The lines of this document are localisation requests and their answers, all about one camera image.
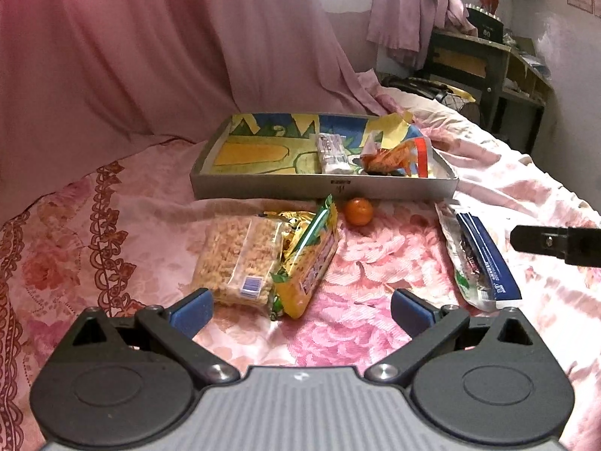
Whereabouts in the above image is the blue white snack packet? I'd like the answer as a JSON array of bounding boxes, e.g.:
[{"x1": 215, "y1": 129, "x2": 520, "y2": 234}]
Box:
[{"x1": 456, "y1": 211, "x2": 523, "y2": 302}]

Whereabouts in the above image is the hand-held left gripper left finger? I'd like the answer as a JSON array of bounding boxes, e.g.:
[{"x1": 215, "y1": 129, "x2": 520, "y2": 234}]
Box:
[{"x1": 61, "y1": 288, "x2": 241, "y2": 388}]

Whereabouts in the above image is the clear bag of noodles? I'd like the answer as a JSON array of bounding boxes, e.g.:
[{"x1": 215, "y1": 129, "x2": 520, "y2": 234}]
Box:
[{"x1": 195, "y1": 215, "x2": 283, "y2": 311}]

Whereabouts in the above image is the black box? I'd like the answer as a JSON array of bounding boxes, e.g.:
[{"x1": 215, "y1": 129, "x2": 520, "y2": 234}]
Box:
[{"x1": 465, "y1": 4, "x2": 506, "y2": 41}]

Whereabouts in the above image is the cream fluffy blanket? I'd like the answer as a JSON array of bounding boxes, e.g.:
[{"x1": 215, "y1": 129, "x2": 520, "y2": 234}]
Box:
[{"x1": 380, "y1": 91, "x2": 475, "y2": 127}]

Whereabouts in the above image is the white green snack packet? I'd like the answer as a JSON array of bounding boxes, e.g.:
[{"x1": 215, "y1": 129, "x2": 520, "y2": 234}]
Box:
[{"x1": 436, "y1": 202, "x2": 499, "y2": 312}]

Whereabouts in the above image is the white wrapped snack packet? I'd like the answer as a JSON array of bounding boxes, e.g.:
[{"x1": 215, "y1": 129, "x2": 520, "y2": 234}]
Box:
[{"x1": 316, "y1": 133, "x2": 354, "y2": 174}]

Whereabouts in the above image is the pink cloth bag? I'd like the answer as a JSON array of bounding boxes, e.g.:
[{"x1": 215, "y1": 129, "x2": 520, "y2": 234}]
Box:
[{"x1": 0, "y1": 0, "x2": 393, "y2": 229}]

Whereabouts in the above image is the printed cardboard tray box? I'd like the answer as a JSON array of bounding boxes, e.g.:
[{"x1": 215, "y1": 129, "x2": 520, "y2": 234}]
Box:
[{"x1": 190, "y1": 113, "x2": 460, "y2": 202}]

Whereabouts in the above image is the pink floral bedsheet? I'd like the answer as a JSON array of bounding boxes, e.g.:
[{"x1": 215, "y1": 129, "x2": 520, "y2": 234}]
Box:
[{"x1": 0, "y1": 96, "x2": 601, "y2": 451}]

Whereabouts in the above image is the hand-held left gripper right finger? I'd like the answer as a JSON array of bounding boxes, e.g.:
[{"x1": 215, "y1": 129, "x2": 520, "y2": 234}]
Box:
[{"x1": 365, "y1": 288, "x2": 541, "y2": 388}]

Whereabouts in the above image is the small orange tangerine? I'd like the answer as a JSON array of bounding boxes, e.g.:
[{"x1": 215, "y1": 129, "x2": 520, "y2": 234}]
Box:
[{"x1": 346, "y1": 197, "x2": 374, "y2": 225}]

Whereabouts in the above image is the yellow green snack packet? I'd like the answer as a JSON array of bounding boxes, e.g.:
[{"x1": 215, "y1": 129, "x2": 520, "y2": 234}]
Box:
[{"x1": 269, "y1": 196, "x2": 340, "y2": 320}]

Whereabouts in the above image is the lilac hanging curtain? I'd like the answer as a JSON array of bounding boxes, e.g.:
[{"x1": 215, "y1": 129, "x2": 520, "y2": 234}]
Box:
[{"x1": 366, "y1": 0, "x2": 477, "y2": 69}]

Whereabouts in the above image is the orange snack packet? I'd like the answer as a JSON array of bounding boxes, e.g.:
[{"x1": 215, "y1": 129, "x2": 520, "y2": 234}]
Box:
[{"x1": 359, "y1": 137, "x2": 433, "y2": 178}]

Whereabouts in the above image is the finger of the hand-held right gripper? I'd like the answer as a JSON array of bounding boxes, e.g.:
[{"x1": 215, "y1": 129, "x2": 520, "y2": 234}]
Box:
[{"x1": 511, "y1": 224, "x2": 601, "y2": 266}]

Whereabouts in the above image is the wooden desk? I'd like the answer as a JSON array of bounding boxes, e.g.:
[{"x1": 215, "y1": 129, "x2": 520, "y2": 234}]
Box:
[{"x1": 425, "y1": 28, "x2": 554, "y2": 146}]

